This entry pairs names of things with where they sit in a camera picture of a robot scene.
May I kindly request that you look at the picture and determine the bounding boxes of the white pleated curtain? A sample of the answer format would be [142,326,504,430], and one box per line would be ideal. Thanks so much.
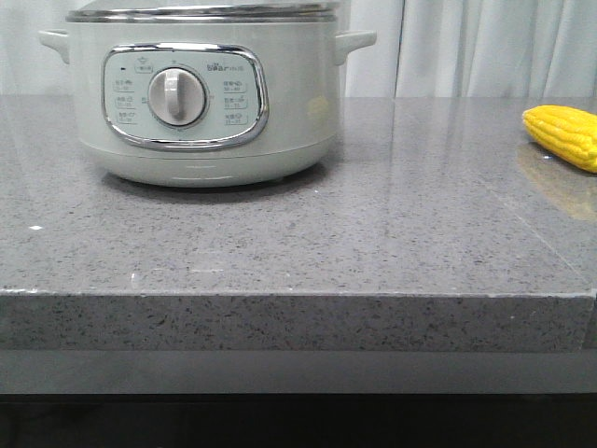
[1,1,596,98]

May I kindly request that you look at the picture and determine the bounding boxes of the glass pot lid steel rim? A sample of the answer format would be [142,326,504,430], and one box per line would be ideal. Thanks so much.
[65,1,340,23]

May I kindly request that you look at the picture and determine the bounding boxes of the yellow corn cob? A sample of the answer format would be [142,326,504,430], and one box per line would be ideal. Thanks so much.
[521,105,596,174]

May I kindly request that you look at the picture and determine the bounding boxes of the pale green electric cooking pot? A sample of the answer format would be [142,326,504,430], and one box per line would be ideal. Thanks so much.
[39,18,377,188]

